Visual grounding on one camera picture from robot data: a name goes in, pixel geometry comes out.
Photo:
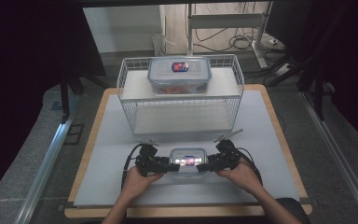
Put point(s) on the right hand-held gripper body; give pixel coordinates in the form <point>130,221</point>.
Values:
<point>227,157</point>

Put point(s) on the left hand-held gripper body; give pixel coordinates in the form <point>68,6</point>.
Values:
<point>149,163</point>

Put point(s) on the small clear plastic container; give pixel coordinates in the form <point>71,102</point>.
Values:
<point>188,154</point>

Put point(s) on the large clear plastic container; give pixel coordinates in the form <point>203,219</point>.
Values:
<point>180,76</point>

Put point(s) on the person's left hand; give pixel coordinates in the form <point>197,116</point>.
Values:
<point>135,185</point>

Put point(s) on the person's right hand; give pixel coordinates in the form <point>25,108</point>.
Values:
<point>244,179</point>

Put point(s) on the light grey table mat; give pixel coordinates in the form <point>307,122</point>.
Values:
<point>105,174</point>

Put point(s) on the white power strip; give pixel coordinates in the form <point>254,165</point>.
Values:
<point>283,70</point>

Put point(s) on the black tripod stand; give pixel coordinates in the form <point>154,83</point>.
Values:
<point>318,99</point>
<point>64,96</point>

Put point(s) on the black floor frame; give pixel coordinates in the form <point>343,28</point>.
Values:
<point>74,134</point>

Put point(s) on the aluminium floor rail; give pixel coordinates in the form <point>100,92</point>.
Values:
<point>48,165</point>
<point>338,155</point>

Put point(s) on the white metal stand frame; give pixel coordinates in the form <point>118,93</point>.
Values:
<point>223,20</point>

